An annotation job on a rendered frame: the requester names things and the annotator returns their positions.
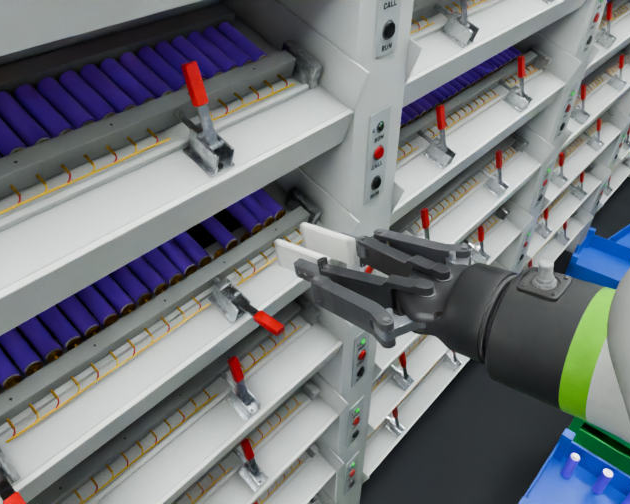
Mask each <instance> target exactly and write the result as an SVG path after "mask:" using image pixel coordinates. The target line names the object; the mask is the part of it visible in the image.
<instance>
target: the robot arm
mask: <svg viewBox="0 0 630 504"><path fill-rule="evenodd" d="M300 229H301V234H302V239H303V245H304V248H303V247H300V246H297V245H294V244H292V243H289V242H286V241H283V240H281V239H277V240H275V241H274V245H275V250H276V254H277V259H278V263H279V266H281V267H284V268H286V269H289V270H291V271H294V272H295V274H296V276H297V277H299V278H301V279H304V280H306V281H308V282H311V287H312V293H313V298H314V302H315V304H317V305H318V306H320V307H322V308H324V309H326V310H328V311H329V312H331V313H333V314H335V315H337V316H339V317H341V318H342V319H344V320H346V321H348V322H350V323H352V324H353V325H355V326H357V327H359V328H361V329H363V330H365V331H366V332H368V333H370V334H372V335H373V336H374V337H375V339H376V340H377V341H378V342H379V343H380V345H381V346H382V347H383V348H386V349H390V348H393V347H395V345H396V337H398V336H401V335H403V334H406V333H408V332H411V331H412V332H414V333H416V334H420V335H431V336H435V337H437V338H438V339H439V340H440V341H441V342H442V343H443V344H444V345H445V346H446V347H447V348H448V349H450V350H451V351H454V352H456V353H458V354H461V355H463V356H465V357H468V358H470V359H472V360H475V361H477V362H480V363H482V364H485V365H486V369H487V372H488V375H489V377H490V378H491V379H492V380H493V381H496V382H498V383H500V384H502V385H505V386H507V387H509V388H512V389H514V390H516V391H518V392H521V393H523V394H525V395H528V396H530V397H532V398H534V399H537V400H539V401H541V402H544V403H546V404H548V405H550V406H553V407H555V408H557V409H560V410H562V411H564V412H566V413H568V414H571V415H573V416H575V417H578V418H580V419H582V420H584V421H587V422H589V423H591V424H593V425H595V426H598V427H600V428H602V429H604V430H606V431H608V432H610V433H612V434H614V435H616V436H617V437H619V438H621V439H623V440H625V441H626V442H628V443H630V268H629V270H628V271H627V272H626V273H625V275H624V276H623V278H622V279H621V281H620V283H619V284H618V286H617V289H616V290H615V289H611V288H608V287H605V286H601V285H598V284H594V283H591V282H587V281H584V280H580V279H577V278H573V277H570V276H567V275H564V274H560V273H557V272H553V268H554V262H553V261H552V260H549V259H542V260H540V261H539V264H538V267H534V266H531V267H528V268H526V269H524V270H522V271H521V272H520V273H515V272H512V271H508V270H505V269H502V268H498V267H495V266H492V265H488V264H485V263H474V264H471V263H472V248H471V246H470V245H466V244H445V243H441V242H437V241H432V240H428V239H424V238H419V237H415V236H411V235H406V234H402V233H398V232H394V231H389V230H385V229H376V230H374V232H373V233H374V235H373V236H370V237H368V236H359V237H356V236H353V235H349V234H346V233H343V232H334V231H331V230H328V229H324V228H321V227H318V226H315V225H312V224H309V223H306V222H303V223H302V224H300ZM386 241H388V242H389V246H388V245H387V242H386ZM329 257H330V258H333V259H336V260H338V261H341V262H344V263H347V264H349V265H352V266H355V265H356V264H358V258H357V257H359V260H360V267H361V268H363V267H365V266H366V265H368V266H370V267H372V268H374V269H376V270H378V271H380V272H382V273H384V274H386V275H388V276H389V277H388V278H386V277H382V276H378V275H373V274H369V273H365V272H361V271H356V270H352V269H348V268H344V267H339V266H335V265H331V264H330V258H329ZM362 264H363V266H362Z"/></svg>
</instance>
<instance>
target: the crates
mask: <svg viewBox="0 0 630 504"><path fill-rule="evenodd" d="M595 231H596V229H595V228H592V227H590V229H589V231H588V233H587V236H586V237H585V239H584V240H583V242H582V243H581V245H579V244H577V246H576V248H575V251H574V253H573V255H572V257H571V260H570V262H569V265H568V268H567V270H566V273H565V275H567V276H570V277H573V278H577V279H580V280H584V281H587V282H591V283H594V284H598V285H601V286H605V287H608V288H611V289H615V290H616V289H617V286H618V284H619V283H620V281H621V279H622V278H623V276H624V275H625V273H626V272H627V271H628V270H629V268H630V224H629V225H628V226H626V227H625V228H623V229H622V230H620V231H619V232H617V233H616V234H614V235H613V236H611V237H610V238H608V239H605V238H603V237H600V236H597V235H594V234H595Z"/></svg>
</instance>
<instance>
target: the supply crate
mask: <svg viewBox="0 0 630 504"><path fill-rule="evenodd" d="M575 435H576V434H575V433H574V432H572V431H571V430H569V429H567V428H565V430H564V432H563V433H562V435H561V437H560V439H559V441H558V442H557V444H556V446H555V447H554V449H553V450H552V452H551V454H550V455H549V457H548V458H547V460H546V462H545V463H544V465H543V466H542V468H541V469H540V471H539V473H538V474H537V476H536V477H535V479H534V481H533V482H532V484H531V485H530V487H529V489H528V490H527V492H526V493H525V495H524V496H523V497H522V498H521V500H520V501H519V503H518V504H621V503H622V502H623V500H624V499H625V498H626V496H627V495H628V494H629V492H630V476H629V475H628V474H626V473H624V472H623V471H621V470H619V469H618V468H616V467H615V466H613V465H611V464H610V463H608V462H606V461H605V460H603V459H602V458H600V457H598V456H597V455H595V454H593V453H592V452H590V451H589V450H587V449H585V448H584V447H582V446H580V445H579V444H577V443H576V442H574V441H573V439H574V437H575ZM571 453H577V454H578V455H579V456H580V461H579V463H578V465H577V466H576V468H575V470H574V472H573V473H572V475H571V477H570V478H568V479H567V478H564V477H563V476H562V475H561V470H562V469H563V467H564V465H565V463H566V461H567V459H568V458H569V456H570V454H571ZM605 468H607V469H610V470H611V471H612V472H613V477H612V479H611V480H610V482H609V483H608V485H607V486H606V488H605V489H604V491H603V492H602V494H600V495H597V494H595V493H594V492H593V491H592V486H593V485H594V483H595V481H596V480H597V478H598V477H599V475H600V474H601V472H602V471H603V469H605Z"/></svg>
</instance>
